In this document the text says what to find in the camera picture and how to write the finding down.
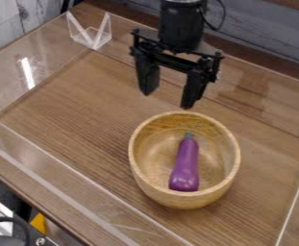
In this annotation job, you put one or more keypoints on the purple toy eggplant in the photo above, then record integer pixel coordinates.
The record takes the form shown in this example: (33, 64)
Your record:
(184, 175)

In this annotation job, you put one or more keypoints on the clear acrylic corner bracket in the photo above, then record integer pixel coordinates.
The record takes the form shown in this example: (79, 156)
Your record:
(91, 37)

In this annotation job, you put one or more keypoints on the yellow tag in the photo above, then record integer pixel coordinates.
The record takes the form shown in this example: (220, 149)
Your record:
(39, 223)

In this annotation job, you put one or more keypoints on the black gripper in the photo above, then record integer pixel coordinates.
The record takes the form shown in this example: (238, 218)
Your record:
(175, 46)

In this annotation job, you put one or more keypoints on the clear acrylic tray wall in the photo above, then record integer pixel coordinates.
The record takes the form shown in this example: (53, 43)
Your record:
(76, 203)

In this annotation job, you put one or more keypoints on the brown wooden bowl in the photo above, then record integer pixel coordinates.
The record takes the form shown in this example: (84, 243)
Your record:
(152, 150)

